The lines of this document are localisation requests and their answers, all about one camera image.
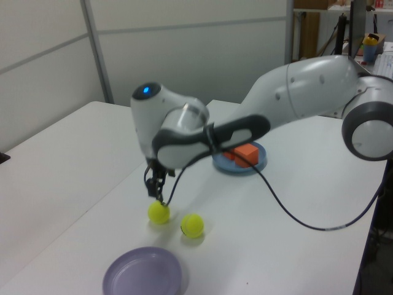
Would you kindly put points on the black monitor stand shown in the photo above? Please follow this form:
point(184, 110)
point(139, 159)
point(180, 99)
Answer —
point(342, 33)

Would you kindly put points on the brown cardboard box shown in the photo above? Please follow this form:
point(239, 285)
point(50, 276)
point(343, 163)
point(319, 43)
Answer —
point(310, 3)
point(307, 37)

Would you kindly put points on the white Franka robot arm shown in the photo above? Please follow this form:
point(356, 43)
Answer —
point(307, 92)

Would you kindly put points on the blue plate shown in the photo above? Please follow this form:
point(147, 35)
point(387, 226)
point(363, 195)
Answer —
point(227, 167)

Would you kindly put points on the purple plate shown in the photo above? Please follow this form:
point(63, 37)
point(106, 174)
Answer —
point(141, 273)

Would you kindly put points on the small yellow object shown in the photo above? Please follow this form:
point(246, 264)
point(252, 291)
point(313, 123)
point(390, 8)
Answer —
point(371, 39)

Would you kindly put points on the white keyboard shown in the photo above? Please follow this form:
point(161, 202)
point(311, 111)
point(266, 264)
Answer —
point(386, 64)

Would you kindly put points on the yellow tennis ball HEAD print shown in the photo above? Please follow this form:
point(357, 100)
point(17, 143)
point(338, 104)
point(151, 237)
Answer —
point(193, 225)

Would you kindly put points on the orange cube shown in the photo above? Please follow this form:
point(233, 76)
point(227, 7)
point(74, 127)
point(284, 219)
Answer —
point(228, 156)
point(248, 155)

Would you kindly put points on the blue cup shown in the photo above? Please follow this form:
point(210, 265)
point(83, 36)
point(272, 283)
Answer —
point(369, 53)

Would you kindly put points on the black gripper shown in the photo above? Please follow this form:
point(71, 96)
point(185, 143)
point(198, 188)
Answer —
point(156, 164)

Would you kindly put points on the plain yellow tennis ball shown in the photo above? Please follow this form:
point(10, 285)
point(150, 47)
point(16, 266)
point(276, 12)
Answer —
point(158, 213)

